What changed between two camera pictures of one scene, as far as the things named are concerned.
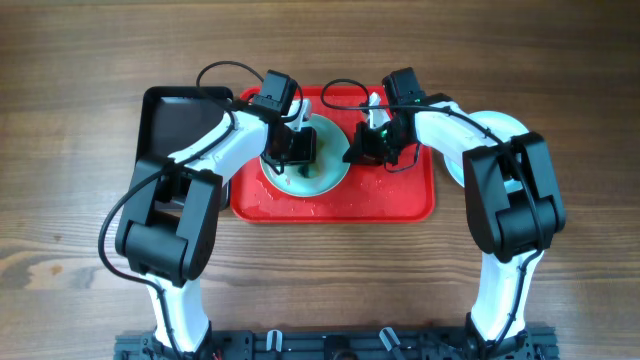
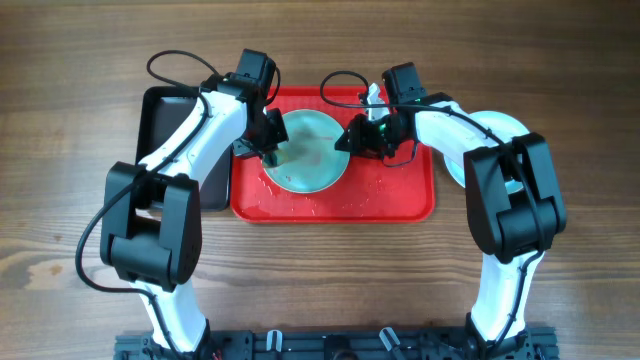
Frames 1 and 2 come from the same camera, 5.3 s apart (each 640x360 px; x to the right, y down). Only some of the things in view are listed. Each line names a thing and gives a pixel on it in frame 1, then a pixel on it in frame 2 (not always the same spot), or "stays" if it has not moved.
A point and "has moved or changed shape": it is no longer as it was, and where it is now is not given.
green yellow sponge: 313,170 has moved or changed shape
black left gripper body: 297,146 to 263,135
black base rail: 531,343 stays
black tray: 172,116 stays
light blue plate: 500,126 stays
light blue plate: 328,173 stays
